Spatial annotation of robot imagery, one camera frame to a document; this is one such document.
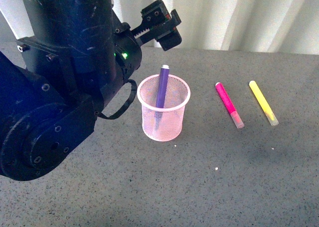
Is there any black cable loop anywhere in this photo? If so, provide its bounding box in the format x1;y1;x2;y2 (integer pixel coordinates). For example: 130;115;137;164
97;79;138;121

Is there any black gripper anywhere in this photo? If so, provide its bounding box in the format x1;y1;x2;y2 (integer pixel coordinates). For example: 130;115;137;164
132;0;182;51

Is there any purple marker pen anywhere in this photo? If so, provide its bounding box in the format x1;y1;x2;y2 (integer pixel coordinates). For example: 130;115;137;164
155;64;169;131

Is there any pink marker pen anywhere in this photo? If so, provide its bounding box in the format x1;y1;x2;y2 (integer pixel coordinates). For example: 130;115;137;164
215;82;244;129

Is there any pink mesh cup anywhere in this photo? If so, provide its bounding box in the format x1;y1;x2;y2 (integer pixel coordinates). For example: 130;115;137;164
137;74;190;142

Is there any yellow marker pen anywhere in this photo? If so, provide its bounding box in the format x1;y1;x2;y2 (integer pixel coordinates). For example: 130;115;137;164
249;80;279;126

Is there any white curtain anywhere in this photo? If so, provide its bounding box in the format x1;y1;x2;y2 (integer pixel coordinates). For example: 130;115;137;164
0;0;319;55

